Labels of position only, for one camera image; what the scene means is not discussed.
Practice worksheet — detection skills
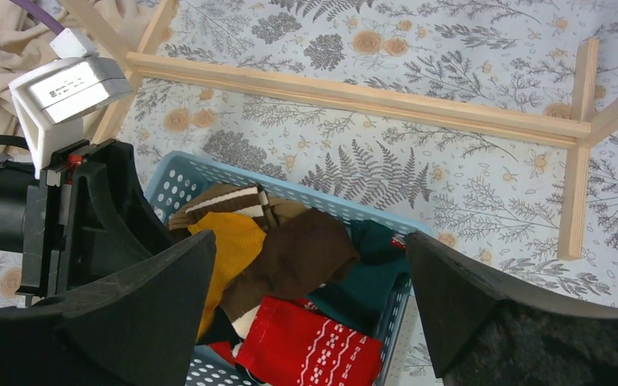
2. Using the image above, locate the red patterned sock pair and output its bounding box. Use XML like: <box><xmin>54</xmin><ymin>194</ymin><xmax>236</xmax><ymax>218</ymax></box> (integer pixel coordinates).
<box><xmin>210</xmin><ymin>297</ymin><xmax>382</xmax><ymax>385</ymax></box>

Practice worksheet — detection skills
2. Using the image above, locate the mustard yellow sock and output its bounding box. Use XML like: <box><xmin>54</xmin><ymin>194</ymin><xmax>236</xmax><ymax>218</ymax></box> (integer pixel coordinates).
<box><xmin>187</xmin><ymin>212</ymin><xmax>266</xmax><ymax>338</ymax></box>

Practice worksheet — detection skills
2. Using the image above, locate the beige crumpled cloth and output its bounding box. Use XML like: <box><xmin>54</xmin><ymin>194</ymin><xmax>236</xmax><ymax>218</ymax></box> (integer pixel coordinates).
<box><xmin>0</xmin><ymin>0</ymin><xmax>154</xmax><ymax>137</ymax></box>

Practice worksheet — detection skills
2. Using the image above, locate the light blue plastic basket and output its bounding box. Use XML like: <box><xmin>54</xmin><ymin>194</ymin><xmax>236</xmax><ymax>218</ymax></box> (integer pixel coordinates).
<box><xmin>145</xmin><ymin>151</ymin><xmax>430</xmax><ymax>385</ymax></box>

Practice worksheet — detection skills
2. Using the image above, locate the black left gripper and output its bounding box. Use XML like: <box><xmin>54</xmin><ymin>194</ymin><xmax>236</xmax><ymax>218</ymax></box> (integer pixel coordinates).
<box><xmin>0</xmin><ymin>134</ymin><xmax>175</xmax><ymax>298</ymax></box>

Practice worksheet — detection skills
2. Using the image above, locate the wooden drying rack frame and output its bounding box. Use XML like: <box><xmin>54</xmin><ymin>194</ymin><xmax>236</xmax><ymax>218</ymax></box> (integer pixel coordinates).
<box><xmin>64</xmin><ymin>1</ymin><xmax>618</xmax><ymax>261</ymax></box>

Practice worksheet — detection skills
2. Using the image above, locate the brown striped sock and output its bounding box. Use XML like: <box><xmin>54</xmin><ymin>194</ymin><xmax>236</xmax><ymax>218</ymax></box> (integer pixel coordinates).
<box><xmin>167</xmin><ymin>183</ymin><xmax>309</xmax><ymax>232</ymax></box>

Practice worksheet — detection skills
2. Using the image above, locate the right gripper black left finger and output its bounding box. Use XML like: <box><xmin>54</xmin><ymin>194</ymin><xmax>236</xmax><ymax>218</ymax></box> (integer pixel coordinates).
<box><xmin>0</xmin><ymin>231</ymin><xmax>216</xmax><ymax>385</ymax></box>

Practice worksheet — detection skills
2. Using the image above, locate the dark teal sock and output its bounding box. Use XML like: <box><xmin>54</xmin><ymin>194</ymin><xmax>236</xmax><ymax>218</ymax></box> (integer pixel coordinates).
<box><xmin>307</xmin><ymin>220</ymin><xmax>409</xmax><ymax>336</ymax></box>

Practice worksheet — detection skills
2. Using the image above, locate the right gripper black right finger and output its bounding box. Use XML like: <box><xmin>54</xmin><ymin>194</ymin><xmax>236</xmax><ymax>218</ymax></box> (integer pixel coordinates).
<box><xmin>406</xmin><ymin>232</ymin><xmax>618</xmax><ymax>385</ymax></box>

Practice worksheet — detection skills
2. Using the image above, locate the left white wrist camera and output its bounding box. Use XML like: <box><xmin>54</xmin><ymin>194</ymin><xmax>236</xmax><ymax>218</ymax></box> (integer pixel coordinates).
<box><xmin>8</xmin><ymin>28</ymin><xmax>134</xmax><ymax>179</ymax></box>

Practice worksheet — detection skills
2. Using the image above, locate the dark brown sock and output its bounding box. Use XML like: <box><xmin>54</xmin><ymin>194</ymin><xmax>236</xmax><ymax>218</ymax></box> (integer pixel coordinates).
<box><xmin>220</xmin><ymin>209</ymin><xmax>360</xmax><ymax>339</ymax></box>

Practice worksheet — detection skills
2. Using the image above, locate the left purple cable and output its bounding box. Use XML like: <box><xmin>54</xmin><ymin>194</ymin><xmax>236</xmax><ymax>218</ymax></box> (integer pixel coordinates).
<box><xmin>10</xmin><ymin>0</ymin><xmax>68</xmax><ymax>35</ymax></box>

